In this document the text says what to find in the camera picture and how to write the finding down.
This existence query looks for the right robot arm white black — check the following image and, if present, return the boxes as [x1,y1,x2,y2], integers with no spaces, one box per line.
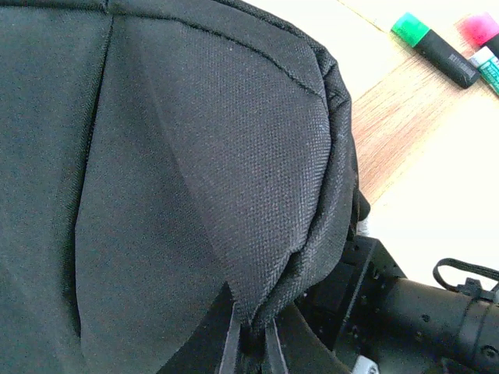
[263,236,498,373]

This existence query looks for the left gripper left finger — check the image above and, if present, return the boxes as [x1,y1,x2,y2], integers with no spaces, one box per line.
[158,284,239,374]

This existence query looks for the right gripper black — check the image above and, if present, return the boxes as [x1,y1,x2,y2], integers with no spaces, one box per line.
[274,236,403,373]

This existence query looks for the pink highlighter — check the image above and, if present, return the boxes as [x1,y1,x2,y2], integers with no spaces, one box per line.
[458,12,498,51]

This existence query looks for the green highlighter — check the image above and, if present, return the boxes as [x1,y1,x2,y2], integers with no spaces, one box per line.
[391,12,480,89]

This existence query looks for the black student backpack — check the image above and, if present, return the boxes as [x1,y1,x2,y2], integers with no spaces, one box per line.
[1,1,362,373]

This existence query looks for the white glue stick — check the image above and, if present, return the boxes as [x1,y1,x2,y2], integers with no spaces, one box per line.
[469,47,499,95]

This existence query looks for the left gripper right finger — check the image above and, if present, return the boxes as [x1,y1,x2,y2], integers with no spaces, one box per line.
[262,319,289,374]

